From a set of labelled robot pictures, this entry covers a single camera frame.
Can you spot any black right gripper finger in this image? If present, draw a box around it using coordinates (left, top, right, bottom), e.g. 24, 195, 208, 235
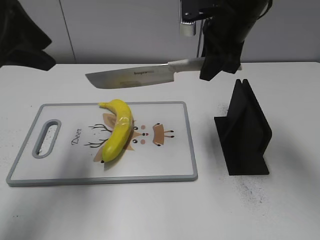
221, 52, 241, 74
199, 51, 226, 81

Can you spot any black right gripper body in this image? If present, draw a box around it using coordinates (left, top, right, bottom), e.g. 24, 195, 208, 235
198, 0, 269, 57

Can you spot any knife with white handle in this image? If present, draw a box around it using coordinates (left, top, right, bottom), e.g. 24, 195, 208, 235
85, 57, 205, 89

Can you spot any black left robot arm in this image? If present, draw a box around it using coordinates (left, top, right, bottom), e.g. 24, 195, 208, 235
0, 0, 56, 71

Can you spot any yellow plastic banana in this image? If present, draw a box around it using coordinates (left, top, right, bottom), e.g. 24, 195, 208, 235
98, 99, 133, 163

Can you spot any black knife stand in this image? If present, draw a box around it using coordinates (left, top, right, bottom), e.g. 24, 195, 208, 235
214, 79, 272, 176

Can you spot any white grey-rimmed cutting board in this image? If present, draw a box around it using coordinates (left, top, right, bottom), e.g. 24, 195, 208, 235
6, 101, 198, 187

